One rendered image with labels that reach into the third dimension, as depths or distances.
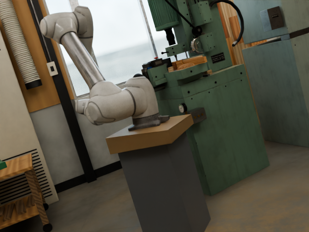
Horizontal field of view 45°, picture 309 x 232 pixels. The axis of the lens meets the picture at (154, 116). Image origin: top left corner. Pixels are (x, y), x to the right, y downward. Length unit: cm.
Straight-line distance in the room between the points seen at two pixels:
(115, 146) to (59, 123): 197
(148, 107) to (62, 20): 70
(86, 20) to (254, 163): 158
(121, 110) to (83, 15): 68
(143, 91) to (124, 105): 15
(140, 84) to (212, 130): 82
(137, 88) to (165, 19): 83
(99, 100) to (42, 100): 203
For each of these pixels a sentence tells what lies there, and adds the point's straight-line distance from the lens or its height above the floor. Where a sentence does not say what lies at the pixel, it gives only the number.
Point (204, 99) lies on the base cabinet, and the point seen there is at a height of 65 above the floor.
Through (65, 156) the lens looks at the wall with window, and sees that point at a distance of 395.
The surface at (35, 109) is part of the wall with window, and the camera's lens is 388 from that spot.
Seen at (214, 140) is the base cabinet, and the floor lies 36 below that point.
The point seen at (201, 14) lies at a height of 122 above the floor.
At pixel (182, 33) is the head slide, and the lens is 278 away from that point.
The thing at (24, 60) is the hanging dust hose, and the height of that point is 134.
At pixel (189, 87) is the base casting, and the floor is 77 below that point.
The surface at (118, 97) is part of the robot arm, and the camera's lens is 192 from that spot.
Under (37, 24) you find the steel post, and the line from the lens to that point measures 386.
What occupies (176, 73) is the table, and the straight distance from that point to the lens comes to 249.
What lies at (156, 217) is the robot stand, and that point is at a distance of 213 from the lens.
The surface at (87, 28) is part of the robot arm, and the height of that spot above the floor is 130.
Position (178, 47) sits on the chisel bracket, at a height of 104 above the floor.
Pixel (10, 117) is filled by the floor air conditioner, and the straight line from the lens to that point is 359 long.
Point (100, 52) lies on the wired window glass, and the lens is 407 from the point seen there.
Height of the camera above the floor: 102
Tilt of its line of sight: 8 degrees down
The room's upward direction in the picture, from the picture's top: 17 degrees counter-clockwise
